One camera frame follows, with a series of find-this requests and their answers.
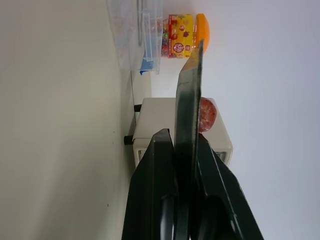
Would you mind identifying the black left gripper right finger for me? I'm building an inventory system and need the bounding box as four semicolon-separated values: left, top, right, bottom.
189;135;265;240

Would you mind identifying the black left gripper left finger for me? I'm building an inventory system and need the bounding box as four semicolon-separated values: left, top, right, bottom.
121;128;179;240

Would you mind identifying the black metal baking tray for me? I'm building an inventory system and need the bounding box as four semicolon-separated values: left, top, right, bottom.
173;39;205;240

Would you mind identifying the cream white toaster oven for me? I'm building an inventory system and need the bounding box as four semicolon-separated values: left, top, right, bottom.
123;97;235;169

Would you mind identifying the red sausage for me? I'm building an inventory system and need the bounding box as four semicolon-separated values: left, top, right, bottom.
199;97;218;133

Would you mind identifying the blue item in clear box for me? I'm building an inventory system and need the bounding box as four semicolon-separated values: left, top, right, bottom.
138;57;154;76

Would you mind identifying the candy jar with orange lid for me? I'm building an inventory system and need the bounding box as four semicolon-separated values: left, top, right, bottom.
160;13;211;60

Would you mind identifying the clear plastic storage box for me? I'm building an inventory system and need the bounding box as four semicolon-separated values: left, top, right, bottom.
106;0;164;76

